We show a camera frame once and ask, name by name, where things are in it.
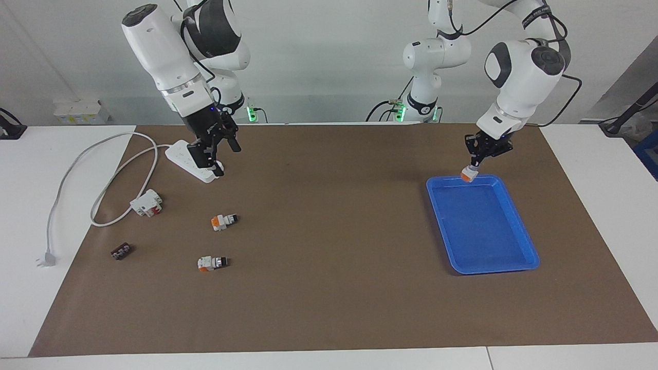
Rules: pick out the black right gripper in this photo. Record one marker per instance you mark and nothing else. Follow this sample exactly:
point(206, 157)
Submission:
point(205, 126)

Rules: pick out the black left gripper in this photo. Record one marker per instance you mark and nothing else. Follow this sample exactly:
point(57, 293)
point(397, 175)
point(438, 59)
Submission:
point(491, 144)

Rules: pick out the selector switch with orange block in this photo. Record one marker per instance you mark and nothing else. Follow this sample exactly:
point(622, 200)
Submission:
point(469, 174)
point(221, 222)

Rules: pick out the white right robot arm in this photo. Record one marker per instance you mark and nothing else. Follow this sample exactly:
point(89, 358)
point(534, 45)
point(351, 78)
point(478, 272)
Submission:
point(159, 46)

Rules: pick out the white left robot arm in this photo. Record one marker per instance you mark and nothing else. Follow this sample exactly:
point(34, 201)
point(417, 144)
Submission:
point(519, 67)

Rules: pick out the white power strip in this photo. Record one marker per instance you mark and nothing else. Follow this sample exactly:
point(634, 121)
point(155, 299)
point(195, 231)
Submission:
point(176, 153)

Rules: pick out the blue plastic tray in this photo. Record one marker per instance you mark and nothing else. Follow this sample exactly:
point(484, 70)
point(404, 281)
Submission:
point(478, 226)

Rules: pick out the white red circuit breaker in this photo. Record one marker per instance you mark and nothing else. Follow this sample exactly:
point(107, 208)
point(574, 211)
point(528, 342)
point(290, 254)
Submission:
point(145, 203)

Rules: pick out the white cardboard box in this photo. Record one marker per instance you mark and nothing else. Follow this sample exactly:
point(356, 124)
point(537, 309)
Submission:
point(82, 113)

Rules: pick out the small dark terminal block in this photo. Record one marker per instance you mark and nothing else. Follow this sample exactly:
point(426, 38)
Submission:
point(121, 252)

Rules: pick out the black pole stand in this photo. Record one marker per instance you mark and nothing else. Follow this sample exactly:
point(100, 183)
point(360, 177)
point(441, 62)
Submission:
point(624, 119)

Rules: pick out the brown table mat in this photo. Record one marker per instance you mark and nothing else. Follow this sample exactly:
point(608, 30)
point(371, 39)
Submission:
point(329, 257)

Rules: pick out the blue storage crate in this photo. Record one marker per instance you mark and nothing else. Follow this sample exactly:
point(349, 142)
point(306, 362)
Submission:
point(649, 154)

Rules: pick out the black clamp object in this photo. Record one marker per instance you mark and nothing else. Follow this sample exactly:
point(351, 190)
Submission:
point(10, 131)

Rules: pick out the orange white switch lower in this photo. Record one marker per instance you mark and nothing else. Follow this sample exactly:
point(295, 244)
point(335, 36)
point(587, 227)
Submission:
point(211, 263)

